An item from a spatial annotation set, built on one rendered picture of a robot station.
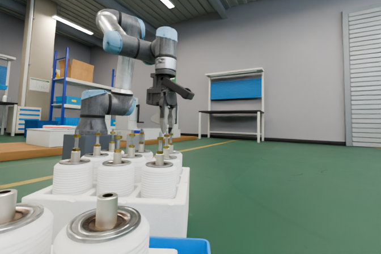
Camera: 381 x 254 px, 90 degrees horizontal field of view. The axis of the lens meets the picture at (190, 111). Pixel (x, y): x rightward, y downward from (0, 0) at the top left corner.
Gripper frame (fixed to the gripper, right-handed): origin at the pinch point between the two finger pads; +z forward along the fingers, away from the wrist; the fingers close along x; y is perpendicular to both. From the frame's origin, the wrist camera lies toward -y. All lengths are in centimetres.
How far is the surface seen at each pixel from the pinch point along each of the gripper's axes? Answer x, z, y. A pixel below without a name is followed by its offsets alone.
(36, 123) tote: -173, 6, 414
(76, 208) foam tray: 24.9, 18.5, 9.2
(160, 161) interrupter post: 11.7, 8.1, -4.7
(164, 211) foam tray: 16.8, 18.3, -9.8
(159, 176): 14.9, 11.2, -6.6
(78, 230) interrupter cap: 42.8, 9.0, -15.3
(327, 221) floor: -37, 34, -52
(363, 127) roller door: -468, -7, -201
